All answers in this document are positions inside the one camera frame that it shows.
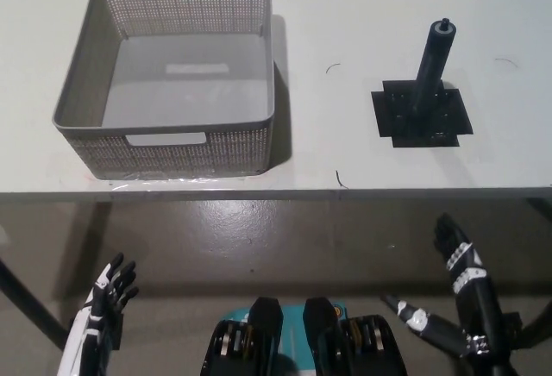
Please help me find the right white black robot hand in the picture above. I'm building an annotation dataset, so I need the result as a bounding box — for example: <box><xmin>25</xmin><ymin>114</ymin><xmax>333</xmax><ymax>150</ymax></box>
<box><xmin>380</xmin><ymin>214</ymin><xmax>509</xmax><ymax>359</ymax></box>

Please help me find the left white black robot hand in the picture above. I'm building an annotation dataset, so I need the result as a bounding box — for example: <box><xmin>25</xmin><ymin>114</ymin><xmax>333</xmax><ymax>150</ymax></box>
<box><xmin>60</xmin><ymin>253</ymin><xmax>141</xmax><ymax>376</ymax></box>

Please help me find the black table leg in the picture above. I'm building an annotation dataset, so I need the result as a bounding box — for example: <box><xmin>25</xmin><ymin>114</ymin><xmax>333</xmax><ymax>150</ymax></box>
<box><xmin>0</xmin><ymin>258</ymin><xmax>73</xmax><ymax>343</ymax></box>
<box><xmin>511</xmin><ymin>302</ymin><xmax>552</xmax><ymax>354</ymax></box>

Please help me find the clear adhesive tape strip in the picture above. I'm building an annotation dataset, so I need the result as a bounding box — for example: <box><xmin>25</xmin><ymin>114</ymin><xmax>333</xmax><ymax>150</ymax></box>
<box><xmin>105</xmin><ymin>172</ymin><xmax>260</xmax><ymax>191</ymax></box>

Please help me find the black teal robot body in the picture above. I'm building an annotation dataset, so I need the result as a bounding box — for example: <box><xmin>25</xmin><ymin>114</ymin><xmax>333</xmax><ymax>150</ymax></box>
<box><xmin>201</xmin><ymin>296</ymin><xmax>409</xmax><ymax>376</ymax></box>

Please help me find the grey perforated plastic basket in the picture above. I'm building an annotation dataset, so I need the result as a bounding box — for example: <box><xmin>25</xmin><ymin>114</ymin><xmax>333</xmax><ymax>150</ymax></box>
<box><xmin>51</xmin><ymin>0</ymin><xmax>277</xmax><ymax>181</ymax></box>

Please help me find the black taped stand base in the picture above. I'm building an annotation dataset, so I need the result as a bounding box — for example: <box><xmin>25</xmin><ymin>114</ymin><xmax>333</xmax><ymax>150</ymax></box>
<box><xmin>371</xmin><ymin>80</ymin><xmax>474</xmax><ymax>149</ymax></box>

